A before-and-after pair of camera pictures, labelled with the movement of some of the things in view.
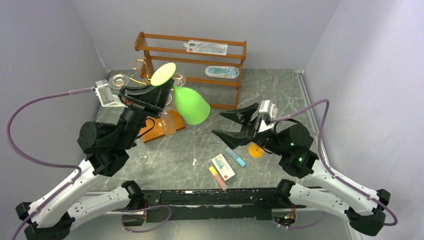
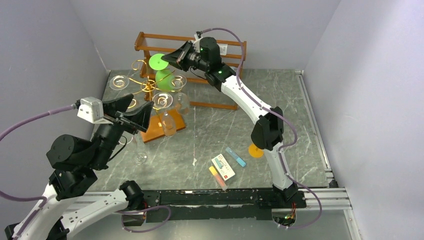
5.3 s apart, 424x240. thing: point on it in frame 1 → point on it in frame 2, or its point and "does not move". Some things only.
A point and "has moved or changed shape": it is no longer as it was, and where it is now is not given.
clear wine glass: [118, 81] does not move
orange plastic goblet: [255, 151] does not move
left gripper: [151, 98] → [140, 117]
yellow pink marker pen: [218, 178] does not move
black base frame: [248, 203] does not move
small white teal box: [224, 169] does not move
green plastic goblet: [191, 106] has moved or changed shape
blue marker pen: [239, 161] does not move
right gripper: [253, 127] → [184, 59]
